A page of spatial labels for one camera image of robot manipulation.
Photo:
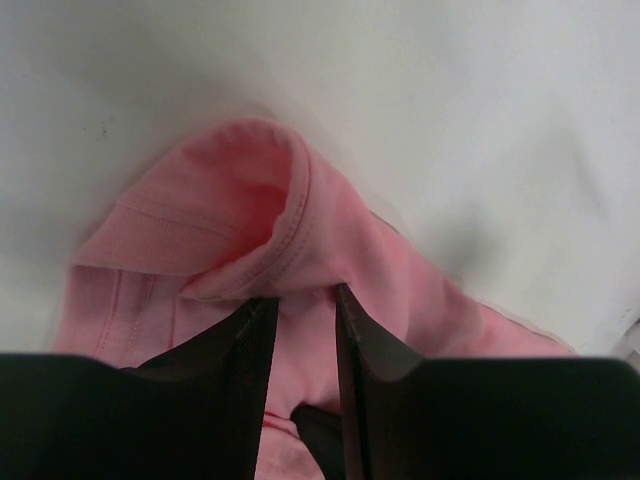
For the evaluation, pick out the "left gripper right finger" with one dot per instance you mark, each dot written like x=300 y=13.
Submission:
x=405 y=416

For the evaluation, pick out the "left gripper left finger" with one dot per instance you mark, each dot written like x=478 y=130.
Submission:
x=193 y=412

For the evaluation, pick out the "light pink t-shirt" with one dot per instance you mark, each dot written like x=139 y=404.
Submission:
x=250 y=210

